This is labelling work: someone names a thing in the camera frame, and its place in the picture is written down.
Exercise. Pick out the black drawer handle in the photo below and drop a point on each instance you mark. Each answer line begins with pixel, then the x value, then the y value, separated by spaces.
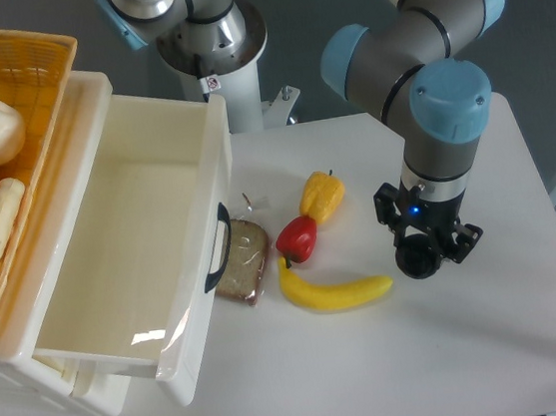
pixel 221 249

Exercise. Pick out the yellow banana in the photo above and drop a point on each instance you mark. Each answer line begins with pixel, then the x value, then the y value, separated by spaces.
pixel 334 298

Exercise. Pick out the yellow woven basket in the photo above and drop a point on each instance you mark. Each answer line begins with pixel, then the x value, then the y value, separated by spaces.
pixel 34 70

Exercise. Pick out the red bell pepper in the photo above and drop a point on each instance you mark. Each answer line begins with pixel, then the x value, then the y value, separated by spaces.
pixel 297 240

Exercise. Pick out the white plastic drawer cabinet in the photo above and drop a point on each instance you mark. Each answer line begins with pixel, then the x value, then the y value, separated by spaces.
pixel 50 382

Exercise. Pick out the white open upper drawer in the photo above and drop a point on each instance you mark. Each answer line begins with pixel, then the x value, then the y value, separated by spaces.
pixel 129 299

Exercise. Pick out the yellow bell pepper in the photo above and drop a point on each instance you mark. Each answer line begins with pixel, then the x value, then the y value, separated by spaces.
pixel 321 196

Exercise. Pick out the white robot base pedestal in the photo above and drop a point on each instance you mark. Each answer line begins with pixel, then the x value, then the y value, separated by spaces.
pixel 221 58

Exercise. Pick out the wrapped brown bread slice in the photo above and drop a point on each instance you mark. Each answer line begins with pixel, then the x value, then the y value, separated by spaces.
pixel 250 245

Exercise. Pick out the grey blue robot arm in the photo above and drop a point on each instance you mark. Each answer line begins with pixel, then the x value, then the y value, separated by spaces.
pixel 407 76

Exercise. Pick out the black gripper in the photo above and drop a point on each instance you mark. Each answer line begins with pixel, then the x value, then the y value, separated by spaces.
pixel 422 209

